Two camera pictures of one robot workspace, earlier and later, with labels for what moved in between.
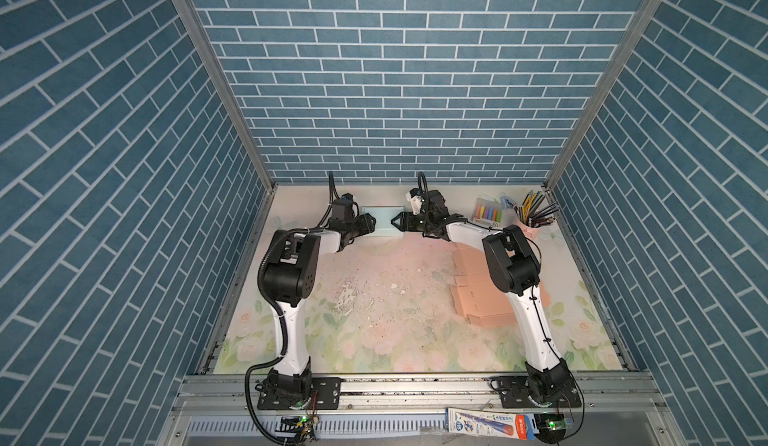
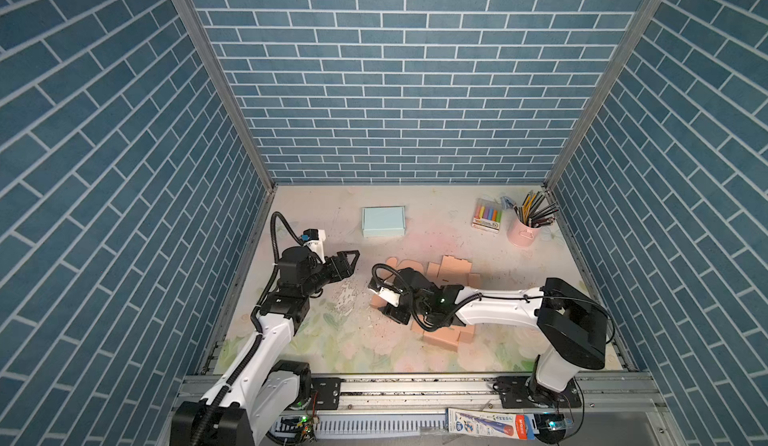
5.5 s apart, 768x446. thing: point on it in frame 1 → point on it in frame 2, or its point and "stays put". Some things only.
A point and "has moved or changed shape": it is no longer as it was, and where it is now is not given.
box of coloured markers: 487,211 stays put
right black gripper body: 428,224 → 405,308
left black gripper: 365,224 → 345,271
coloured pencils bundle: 532,216 stays put
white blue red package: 488,423 stays put
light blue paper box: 384,216 stays put
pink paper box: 475,290 has moved or changed shape
